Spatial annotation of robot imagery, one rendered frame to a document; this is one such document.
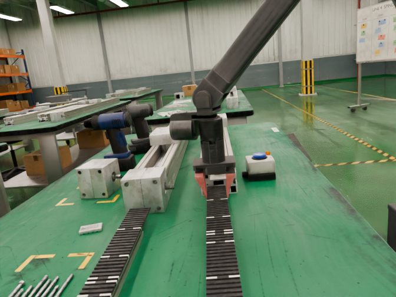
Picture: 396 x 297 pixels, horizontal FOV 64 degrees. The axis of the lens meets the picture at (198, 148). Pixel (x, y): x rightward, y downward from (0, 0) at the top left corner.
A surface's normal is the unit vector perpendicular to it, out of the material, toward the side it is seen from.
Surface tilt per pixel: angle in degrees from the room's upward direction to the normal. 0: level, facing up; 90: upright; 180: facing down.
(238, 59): 91
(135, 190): 90
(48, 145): 90
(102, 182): 90
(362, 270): 0
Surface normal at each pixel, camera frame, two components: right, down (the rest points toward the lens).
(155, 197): -0.04, 0.24
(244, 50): -0.31, 0.27
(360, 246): -0.11, -0.97
